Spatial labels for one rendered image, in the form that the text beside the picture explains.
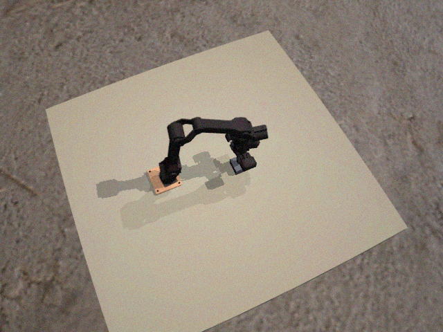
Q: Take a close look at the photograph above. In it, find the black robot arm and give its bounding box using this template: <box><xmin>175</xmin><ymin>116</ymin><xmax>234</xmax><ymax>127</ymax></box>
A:
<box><xmin>159</xmin><ymin>117</ymin><xmax>269</xmax><ymax>187</ymax></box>

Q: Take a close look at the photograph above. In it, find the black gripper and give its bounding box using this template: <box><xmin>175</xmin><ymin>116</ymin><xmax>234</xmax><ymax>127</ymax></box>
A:
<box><xmin>225</xmin><ymin>133</ymin><xmax>257</xmax><ymax>171</ymax></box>

